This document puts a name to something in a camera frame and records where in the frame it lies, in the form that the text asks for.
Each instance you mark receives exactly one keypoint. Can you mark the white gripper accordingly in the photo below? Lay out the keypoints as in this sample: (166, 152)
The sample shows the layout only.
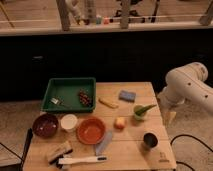
(167, 108)

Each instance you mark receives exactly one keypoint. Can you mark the yellow banana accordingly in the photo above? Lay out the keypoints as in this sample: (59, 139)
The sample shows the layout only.
(108, 103)

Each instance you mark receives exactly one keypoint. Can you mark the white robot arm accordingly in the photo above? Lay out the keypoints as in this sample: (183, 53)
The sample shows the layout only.
(185, 83)

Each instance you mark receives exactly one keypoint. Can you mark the red bowl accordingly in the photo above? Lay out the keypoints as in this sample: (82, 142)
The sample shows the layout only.
(91, 131)

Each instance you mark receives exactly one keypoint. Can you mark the dark maroon bowl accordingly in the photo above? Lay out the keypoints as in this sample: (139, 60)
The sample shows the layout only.
(45, 126)

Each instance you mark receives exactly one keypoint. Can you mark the dark metal cup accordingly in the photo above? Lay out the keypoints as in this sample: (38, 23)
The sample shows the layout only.
(150, 141)

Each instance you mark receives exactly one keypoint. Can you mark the green cup with vegetable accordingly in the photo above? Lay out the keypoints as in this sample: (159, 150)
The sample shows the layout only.
(140, 111)

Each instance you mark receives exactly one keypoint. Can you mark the blue sponge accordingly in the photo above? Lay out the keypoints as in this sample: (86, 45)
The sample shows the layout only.
(127, 96)

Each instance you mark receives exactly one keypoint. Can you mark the orange apple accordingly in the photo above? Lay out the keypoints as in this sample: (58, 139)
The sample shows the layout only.
(120, 123)

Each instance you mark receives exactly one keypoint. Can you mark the bunch of dark grapes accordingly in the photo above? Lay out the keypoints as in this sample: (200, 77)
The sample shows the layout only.
(84, 98)

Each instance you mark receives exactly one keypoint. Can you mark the small white cup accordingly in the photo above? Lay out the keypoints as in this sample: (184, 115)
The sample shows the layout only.
(69, 122)

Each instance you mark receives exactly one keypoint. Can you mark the wooden scrub brush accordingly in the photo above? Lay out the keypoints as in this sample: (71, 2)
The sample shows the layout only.
(54, 153)

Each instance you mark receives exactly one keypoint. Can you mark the green plastic tray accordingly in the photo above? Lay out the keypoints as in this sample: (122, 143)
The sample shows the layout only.
(66, 90)

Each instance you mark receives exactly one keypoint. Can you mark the black table side bar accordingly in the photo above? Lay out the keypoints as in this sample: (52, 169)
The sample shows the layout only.
(29, 137)

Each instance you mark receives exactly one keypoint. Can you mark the white handled brush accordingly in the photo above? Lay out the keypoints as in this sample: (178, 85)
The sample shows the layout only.
(70, 161)

